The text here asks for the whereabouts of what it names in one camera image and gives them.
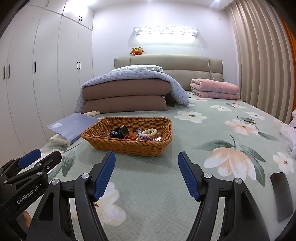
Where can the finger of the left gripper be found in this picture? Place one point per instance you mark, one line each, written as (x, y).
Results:
(49, 162)
(29, 158)

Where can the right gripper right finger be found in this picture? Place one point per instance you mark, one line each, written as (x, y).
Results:
(242, 219)

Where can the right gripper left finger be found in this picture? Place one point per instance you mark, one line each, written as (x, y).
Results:
(52, 218)

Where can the purple cover book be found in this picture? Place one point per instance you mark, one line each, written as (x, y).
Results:
(69, 129)

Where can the cream plush toy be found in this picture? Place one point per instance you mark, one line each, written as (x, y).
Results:
(94, 114)

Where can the black smart watch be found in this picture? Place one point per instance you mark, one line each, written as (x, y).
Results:
(119, 132)

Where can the brown wicker basket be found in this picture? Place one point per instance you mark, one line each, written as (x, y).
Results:
(148, 136)

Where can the green floral bedspread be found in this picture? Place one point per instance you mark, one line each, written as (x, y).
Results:
(147, 199)

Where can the brown folded quilt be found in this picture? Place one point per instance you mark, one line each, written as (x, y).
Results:
(126, 95)

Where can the white wardrobe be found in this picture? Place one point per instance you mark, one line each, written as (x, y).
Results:
(46, 56)

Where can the lavender patterned blanket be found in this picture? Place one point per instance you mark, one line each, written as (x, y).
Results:
(177, 93)

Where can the pink folded blanket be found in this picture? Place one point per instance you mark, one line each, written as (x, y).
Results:
(206, 88)

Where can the orange plush toy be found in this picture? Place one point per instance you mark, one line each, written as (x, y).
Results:
(137, 51)

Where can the beige pleated curtain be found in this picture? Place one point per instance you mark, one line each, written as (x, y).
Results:
(265, 59)

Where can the beige padded headboard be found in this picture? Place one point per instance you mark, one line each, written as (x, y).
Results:
(182, 68)

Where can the orange curtain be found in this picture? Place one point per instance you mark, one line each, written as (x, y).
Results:
(291, 38)

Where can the wall light fixture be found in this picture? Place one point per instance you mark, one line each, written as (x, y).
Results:
(159, 35)

